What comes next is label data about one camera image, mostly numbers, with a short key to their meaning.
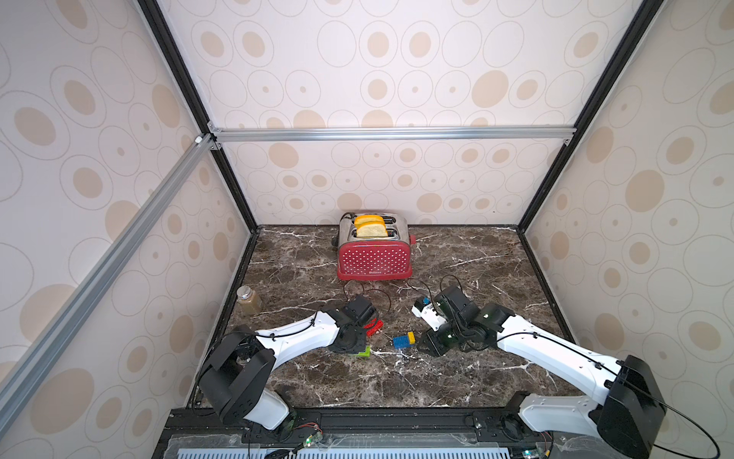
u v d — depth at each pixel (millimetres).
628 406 385
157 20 685
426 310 720
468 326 594
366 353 854
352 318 627
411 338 860
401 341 875
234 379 427
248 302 890
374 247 915
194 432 732
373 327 903
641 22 696
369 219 946
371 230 921
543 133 919
